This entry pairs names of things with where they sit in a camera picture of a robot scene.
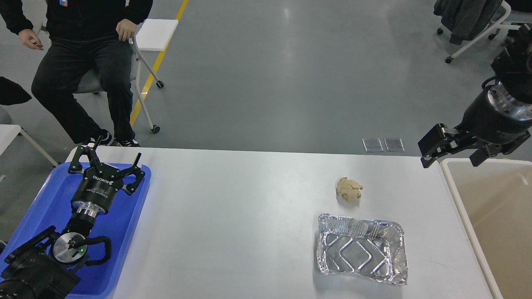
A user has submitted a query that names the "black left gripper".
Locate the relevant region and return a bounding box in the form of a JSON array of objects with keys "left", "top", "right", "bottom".
[{"left": 68, "top": 135, "right": 146, "bottom": 215}]

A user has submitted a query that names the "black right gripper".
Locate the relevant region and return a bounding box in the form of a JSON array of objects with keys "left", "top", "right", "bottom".
[{"left": 418, "top": 84, "right": 532, "bottom": 168}]

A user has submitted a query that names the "aluminium foil tray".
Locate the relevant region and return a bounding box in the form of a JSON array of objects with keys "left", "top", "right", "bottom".
[{"left": 317, "top": 213, "right": 408, "bottom": 286}]

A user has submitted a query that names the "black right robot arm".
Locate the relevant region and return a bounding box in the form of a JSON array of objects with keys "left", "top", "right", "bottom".
[{"left": 418, "top": 23, "right": 532, "bottom": 168}]

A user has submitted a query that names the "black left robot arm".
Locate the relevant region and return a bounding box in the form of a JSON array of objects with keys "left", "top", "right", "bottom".
[{"left": 1, "top": 145, "right": 150, "bottom": 299}]

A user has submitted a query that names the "blue plastic tray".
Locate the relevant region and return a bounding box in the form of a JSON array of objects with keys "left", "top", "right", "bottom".
[{"left": 1, "top": 163, "right": 151, "bottom": 299}]

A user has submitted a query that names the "beige plastic bin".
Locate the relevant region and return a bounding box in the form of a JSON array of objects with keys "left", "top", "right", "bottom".
[{"left": 441, "top": 158, "right": 532, "bottom": 299}]

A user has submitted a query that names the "right floor plate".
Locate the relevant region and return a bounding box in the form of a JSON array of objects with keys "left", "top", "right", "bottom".
[{"left": 384, "top": 138, "right": 405, "bottom": 152}]

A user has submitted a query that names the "floor plate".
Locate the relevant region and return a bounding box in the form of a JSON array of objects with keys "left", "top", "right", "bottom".
[
  {"left": 384, "top": 138, "right": 405, "bottom": 152},
  {"left": 362, "top": 138, "right": 384, "bottom": 152}
]

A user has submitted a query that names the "left floor plate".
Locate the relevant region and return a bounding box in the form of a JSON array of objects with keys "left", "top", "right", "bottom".
[{"left": 362, "top": 138, "right": 384, "bottom": 152}]

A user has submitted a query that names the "white side table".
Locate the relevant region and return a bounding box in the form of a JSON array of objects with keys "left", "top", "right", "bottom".
[{"left": 1, "top": 128, "right": 61, "bottom": 189}]

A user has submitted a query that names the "crumpled brown paper ball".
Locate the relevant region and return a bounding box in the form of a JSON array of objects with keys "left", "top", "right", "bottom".
[{"left": 336, "top": 177, "right": 364, "bottom": 203}]

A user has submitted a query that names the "dark grey jacket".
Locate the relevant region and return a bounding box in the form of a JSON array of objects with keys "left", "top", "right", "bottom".
[{"left": 433, "top": 0, "right": 502, "bottom": 45}]

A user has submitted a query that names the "seated person in black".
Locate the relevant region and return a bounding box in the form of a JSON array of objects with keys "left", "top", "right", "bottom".
[{"left": 0, "top": 0, "right": 153, "bottom": 147}]

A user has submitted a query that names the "white chair with tablet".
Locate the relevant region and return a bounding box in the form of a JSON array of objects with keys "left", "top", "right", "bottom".
[{"left": 33, "top": 19, "right": 179, "bottom": 134}]

